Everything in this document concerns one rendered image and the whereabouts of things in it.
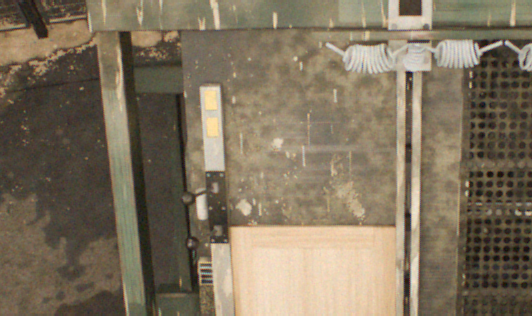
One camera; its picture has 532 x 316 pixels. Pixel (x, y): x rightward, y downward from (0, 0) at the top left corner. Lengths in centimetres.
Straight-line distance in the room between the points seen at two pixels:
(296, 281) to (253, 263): 13
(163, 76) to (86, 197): 186
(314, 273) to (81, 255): 179
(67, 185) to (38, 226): 23
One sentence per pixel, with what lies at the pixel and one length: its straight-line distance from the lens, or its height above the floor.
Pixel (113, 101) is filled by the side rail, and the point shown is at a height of 162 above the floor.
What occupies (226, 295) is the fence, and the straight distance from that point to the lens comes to 244.
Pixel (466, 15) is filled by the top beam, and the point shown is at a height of 181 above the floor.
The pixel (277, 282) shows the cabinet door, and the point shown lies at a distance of 243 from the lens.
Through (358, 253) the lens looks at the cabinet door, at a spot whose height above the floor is 127.
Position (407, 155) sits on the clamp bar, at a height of 152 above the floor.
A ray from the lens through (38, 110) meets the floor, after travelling 451.
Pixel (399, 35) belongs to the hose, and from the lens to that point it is 196.
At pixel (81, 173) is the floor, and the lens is 423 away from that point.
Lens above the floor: 339
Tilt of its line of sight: 59 degrees down
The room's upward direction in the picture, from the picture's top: 7 degrees counter-clockwise
